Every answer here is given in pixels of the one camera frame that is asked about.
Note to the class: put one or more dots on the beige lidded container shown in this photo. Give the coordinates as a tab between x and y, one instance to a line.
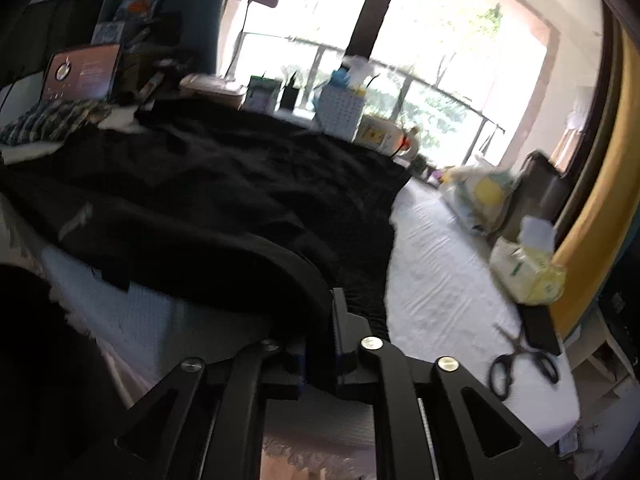
215	91

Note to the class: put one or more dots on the yellow white mug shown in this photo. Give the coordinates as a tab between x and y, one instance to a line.
377	135

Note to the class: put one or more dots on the hanging clothes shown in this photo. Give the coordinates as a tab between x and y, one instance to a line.
575	120

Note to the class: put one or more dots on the plastic bag with yellow print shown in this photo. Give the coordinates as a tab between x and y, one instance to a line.
482	192

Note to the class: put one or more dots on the balcony railing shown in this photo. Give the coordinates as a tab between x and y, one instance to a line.
425	87

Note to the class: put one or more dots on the dark window post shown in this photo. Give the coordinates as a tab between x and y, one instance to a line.
375	5

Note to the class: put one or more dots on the green white tissue box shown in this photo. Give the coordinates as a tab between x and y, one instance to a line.
264	95

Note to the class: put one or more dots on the dark cloth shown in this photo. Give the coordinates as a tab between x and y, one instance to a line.
45	370

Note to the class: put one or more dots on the brown tablet screen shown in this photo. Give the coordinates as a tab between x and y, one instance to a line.
85	72

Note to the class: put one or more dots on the small blue white box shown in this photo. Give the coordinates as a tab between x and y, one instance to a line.
107	34

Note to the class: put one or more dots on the black pants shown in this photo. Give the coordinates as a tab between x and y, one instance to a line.
225	185

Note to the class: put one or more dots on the teal curtain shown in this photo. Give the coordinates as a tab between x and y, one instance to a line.
200	10

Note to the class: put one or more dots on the white woven basket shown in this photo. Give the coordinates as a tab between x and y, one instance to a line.
340	112

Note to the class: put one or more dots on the brown cardboard box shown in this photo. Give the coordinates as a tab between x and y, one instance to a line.
145	67

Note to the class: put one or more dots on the yellow wet wipes packet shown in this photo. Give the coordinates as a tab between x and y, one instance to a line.
525	270

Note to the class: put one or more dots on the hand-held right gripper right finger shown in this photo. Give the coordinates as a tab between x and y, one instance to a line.
345	360

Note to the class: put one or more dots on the plaid cloth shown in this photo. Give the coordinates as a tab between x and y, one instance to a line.
45	122

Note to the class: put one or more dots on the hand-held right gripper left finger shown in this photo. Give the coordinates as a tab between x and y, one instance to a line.
299	367

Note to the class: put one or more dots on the black pen holder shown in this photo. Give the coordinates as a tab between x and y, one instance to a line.
289	95

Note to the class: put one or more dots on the yellow curtain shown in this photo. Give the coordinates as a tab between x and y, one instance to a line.
600	220

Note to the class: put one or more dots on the black phone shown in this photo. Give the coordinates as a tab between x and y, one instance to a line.
540	327

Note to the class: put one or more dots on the small figurine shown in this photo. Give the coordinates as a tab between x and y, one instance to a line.
411	142

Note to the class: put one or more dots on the black scissors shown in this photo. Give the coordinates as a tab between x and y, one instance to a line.
542	360

